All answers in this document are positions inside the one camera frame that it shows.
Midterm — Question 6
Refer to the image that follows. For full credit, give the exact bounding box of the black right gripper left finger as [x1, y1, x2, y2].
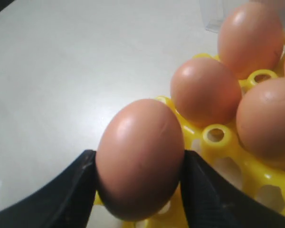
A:
[0, 150, 96, 228]

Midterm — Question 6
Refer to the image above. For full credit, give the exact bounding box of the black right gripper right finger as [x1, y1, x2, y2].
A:
[180, 150, 285, 228]

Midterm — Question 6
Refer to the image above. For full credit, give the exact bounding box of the clear plastic box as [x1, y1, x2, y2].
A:
[199, 0, 285, 33]

